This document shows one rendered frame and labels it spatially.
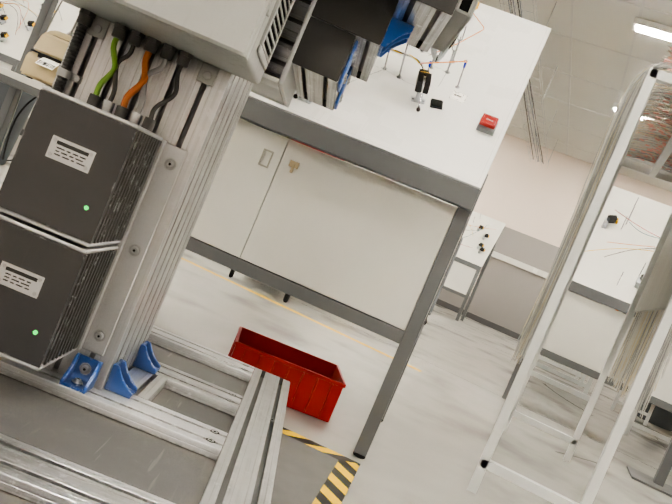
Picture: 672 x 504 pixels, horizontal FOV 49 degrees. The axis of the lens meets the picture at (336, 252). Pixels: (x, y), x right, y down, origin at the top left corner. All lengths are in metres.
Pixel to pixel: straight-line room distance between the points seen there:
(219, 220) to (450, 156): 0.73
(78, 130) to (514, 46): 2.04
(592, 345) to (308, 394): 2.79
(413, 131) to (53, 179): 1.44
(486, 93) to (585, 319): 2.64
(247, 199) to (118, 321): 1.14
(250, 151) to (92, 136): 1.31
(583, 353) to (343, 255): 2.94
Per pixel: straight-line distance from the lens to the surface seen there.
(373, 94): 2.39
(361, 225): 2.20
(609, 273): 5.09
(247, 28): 0.98
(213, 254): 2.30
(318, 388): 2.45
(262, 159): 2.29
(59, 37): 2.67
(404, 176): 2.16
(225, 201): 2.30
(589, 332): 4.93
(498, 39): 2.84
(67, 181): 1.04
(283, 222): 2.25
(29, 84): 2.58
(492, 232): 11.55
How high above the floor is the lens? 0.61
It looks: 2 degrees down
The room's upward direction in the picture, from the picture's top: 23 degrees clockwise
